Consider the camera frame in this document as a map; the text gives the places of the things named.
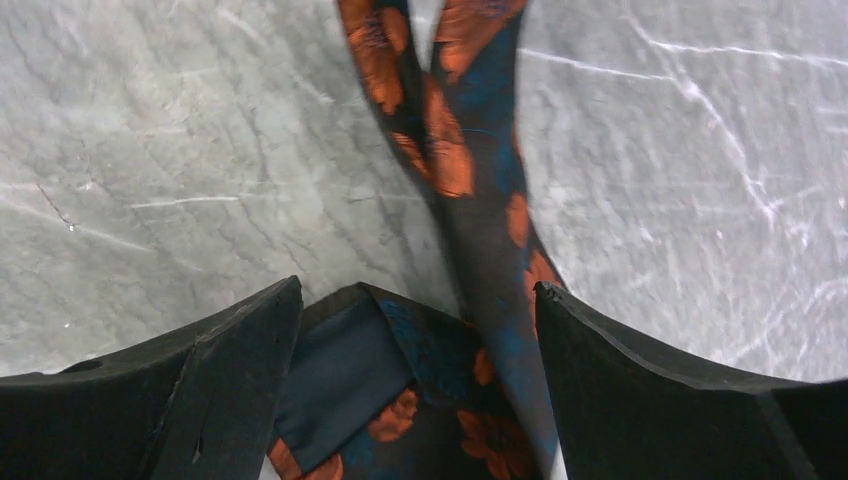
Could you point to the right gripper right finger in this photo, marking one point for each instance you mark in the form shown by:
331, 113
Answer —
628, 406

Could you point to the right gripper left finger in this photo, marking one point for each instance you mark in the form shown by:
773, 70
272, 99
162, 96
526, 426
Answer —
195, 403

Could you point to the dark floral necktie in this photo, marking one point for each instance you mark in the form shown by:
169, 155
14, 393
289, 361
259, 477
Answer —
382, 388

